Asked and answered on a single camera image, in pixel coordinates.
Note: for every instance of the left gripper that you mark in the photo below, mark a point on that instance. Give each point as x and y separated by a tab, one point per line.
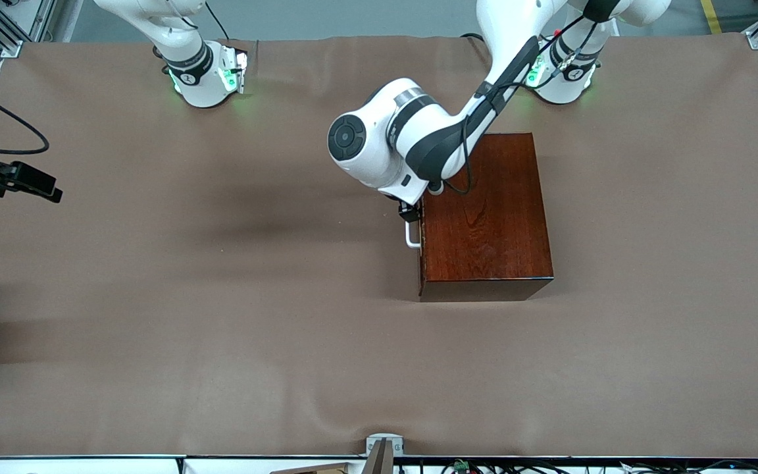
408	213

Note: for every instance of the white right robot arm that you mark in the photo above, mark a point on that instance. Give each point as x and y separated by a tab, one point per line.
195	72

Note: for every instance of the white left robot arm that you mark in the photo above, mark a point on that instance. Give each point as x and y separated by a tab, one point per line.
431	131

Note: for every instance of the dark red wooden cabinet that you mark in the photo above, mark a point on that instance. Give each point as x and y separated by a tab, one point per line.
497	224

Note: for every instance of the brown table cover mat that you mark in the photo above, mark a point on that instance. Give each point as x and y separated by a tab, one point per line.
155	395

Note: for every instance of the green terminal connector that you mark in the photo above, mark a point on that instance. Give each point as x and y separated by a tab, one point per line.
461	466

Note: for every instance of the tan wooden board piece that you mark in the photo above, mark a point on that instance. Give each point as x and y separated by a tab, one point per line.
320	469

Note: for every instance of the grey metal mount clamp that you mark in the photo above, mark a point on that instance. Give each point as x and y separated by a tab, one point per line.
376	438

